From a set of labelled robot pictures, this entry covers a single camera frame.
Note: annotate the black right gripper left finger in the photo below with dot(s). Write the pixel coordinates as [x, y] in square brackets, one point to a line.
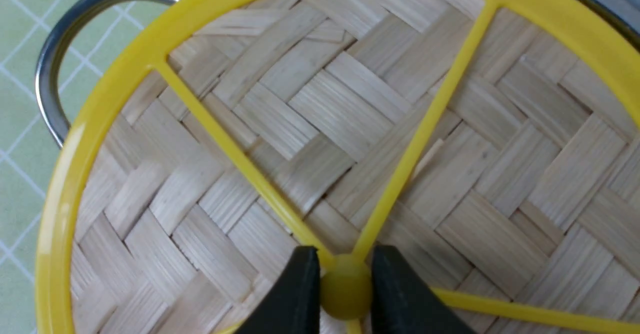
[292, 306]

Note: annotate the green checkered tablecloth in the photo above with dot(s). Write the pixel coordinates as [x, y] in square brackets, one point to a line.
[27, 151]

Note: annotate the yellow woven steamer lid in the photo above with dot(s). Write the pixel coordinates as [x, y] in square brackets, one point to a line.
[494, 143]

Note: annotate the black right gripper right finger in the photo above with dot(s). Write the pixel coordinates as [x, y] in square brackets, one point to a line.
[403, 303]

